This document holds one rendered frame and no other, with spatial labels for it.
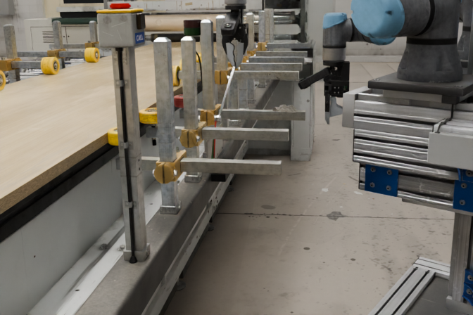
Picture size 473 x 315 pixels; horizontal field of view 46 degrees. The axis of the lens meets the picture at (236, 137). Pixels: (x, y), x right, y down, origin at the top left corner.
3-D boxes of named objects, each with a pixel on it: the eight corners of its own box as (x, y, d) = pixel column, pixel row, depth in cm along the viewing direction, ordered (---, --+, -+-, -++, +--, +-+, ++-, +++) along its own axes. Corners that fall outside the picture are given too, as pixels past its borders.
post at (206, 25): (216, 159, 193) (212, 19, 181) (215, 162, 190) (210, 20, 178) (207, 159, 194) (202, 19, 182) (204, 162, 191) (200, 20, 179)
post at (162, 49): (179, 220, 146) (171, 36, 134) (176, 226, 143) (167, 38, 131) (166, 219, 147) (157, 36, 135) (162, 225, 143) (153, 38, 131)
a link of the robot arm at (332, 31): (352, 13, 174) (326, 13, 173) (352, 48, 177) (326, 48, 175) (344, 12, 181) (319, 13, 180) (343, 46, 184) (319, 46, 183)
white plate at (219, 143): (224, 149, 201) (223, 122, 198) (208, 171, 176) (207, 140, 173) (222, 149, 201) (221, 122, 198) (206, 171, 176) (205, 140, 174)
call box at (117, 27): (146, 48, 111) (143, 8, 109) (134, 51, 104) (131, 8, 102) (112, 48, 112) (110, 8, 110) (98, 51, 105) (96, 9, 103)
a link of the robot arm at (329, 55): (322, 48, 177) (322, 46, 184) (322, 62, 178) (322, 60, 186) (345, 48, 175) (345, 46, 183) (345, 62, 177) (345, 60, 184)
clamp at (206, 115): (222, 117, 197) (221, 103, 196) (214, 126, 184) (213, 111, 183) (206, 117, 198) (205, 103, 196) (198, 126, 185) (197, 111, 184)
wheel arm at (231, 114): (305, 121, 189) (305, 108, 188) (305, 123, 186) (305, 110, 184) (182, 118, 196) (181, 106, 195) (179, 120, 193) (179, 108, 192)
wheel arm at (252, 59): (305, 62, 258) (305, 55, 257) (304, 64, 255) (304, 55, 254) (200, 62, 267) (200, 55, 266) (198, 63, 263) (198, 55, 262)
